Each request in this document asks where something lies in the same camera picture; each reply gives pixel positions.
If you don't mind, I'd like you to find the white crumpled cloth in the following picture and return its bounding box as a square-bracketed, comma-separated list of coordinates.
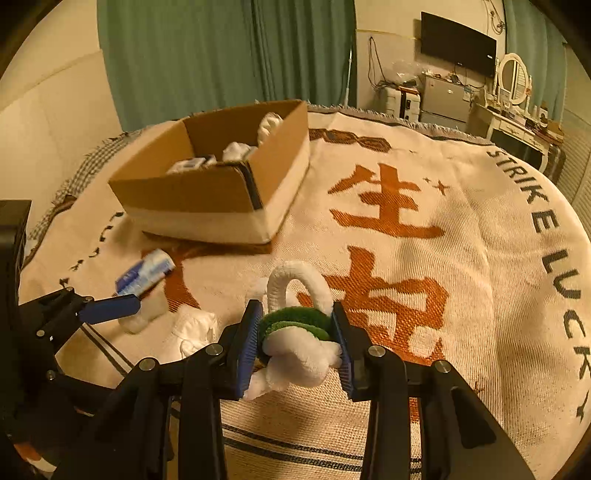
[222, 141, 260, 162]

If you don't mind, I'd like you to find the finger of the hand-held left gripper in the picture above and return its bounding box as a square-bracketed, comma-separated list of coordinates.
[18, 285, 145, 357]

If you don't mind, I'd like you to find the white standing pole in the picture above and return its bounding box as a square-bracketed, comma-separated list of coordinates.
[344, 48, 355, 108]

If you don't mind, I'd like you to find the checkered cloth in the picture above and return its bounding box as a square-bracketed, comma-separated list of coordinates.
[27, 133, 141, 241]

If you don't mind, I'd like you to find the blue and white tube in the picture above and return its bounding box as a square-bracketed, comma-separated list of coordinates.
[115, 248, 177, 296]

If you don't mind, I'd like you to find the clear plastic bag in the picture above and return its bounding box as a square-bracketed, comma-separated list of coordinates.
[390, 59, 424, 85]

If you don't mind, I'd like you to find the white rolled sock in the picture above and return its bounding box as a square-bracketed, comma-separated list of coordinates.
[119, 291, 170, 334]

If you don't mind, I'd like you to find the cardboard box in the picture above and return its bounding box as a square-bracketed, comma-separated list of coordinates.
[108, 99, 311, 246]

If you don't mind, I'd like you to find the green window curtain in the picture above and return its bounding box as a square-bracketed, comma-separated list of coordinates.
[502, 0, 570, 121]

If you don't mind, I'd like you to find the oval white vanity mirror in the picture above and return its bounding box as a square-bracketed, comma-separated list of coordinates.
[497, 52, 533, 106]

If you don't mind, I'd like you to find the white vanity table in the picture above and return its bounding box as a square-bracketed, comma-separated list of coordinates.
[467, 100, 563, 172]

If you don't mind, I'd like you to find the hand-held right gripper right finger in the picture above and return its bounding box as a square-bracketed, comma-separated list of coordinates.
[331, 302, 528, 480]

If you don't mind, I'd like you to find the small white tissue pack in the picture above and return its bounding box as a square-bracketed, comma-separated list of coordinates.
[167, 156, 218, 175]

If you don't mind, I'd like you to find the cream printed blanket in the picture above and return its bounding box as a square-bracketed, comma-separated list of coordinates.
[18, 105, 591, 480]

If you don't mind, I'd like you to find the grey cabinet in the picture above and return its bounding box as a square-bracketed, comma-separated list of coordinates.
[417, 74, 477, 128]

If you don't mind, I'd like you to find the white folded cloth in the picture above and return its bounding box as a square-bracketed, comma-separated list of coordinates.
[172, 306, 221, 359]

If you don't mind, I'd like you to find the white and green plush toy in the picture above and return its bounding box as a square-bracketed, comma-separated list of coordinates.
[242, 260, 345, 401]

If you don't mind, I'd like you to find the black wall television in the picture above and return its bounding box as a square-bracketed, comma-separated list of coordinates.
[420, 11, 498, 79]

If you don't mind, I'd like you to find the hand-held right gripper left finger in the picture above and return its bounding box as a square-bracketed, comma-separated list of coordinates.
[51, 299, 264, 480]

